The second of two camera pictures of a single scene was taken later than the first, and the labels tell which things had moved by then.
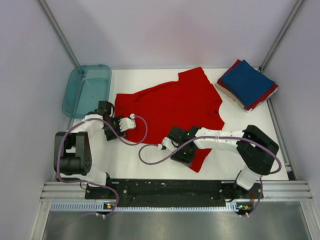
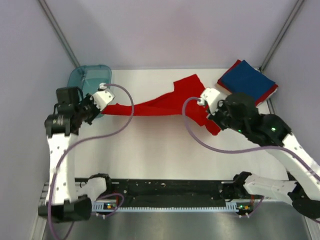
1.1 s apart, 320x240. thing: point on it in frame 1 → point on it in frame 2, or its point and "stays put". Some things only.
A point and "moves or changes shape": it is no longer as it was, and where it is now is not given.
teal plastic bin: (86, 85) stays put
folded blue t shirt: (246, 83) stays put
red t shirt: (172, 113) moves or changes shape
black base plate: (178, 192) stays put
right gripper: (186, 160) → (221, 105)
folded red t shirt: (249, 106) stays put
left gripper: (117, 132) → (88, 99)
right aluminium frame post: (281, 35) stays put
